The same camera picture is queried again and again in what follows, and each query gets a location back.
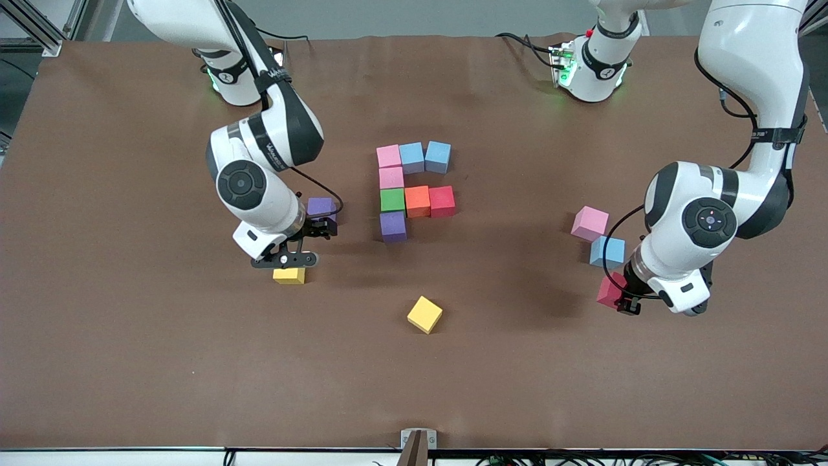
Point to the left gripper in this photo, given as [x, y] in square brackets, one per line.
[629, 299]

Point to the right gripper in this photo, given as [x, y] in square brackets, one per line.
[317, 228]

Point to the purple foam cube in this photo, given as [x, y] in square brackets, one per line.
[320, 206]
[392, 226]

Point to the red foam cube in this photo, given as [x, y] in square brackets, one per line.
[608, 290]
[442, 200]

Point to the green foam cube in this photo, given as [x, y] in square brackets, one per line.
[392, 199]

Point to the pink foam cube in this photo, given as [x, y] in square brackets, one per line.
[389, 156]
[391, 178]
[589, 222]

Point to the orange foam cube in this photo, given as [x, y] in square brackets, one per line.
[418, 200]

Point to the blue foam cube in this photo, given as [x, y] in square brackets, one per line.
[438, 157]
[609, 249]
[412, 157]

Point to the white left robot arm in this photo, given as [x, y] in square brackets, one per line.
[750, 65]

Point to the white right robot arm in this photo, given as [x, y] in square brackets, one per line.
[265, 200]

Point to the yellow foam cube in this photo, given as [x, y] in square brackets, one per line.
[424, 313]
[288, 276]

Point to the large table mat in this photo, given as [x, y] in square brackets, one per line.
[129, 323]

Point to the grey metal bracket plate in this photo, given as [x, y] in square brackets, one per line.
[432, 440]

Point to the aluminium frame profile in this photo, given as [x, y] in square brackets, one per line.
[52, 46]
[77, 13]
[808, 26]

